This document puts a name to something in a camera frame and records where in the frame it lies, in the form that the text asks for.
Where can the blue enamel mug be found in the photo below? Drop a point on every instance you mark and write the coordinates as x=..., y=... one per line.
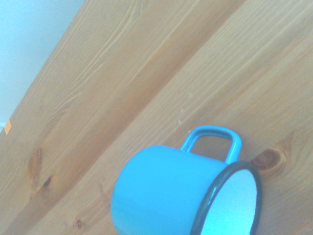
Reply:
x=166, y=191

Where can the small orange tape piece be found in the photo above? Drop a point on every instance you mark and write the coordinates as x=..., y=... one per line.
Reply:
x=7, y=127

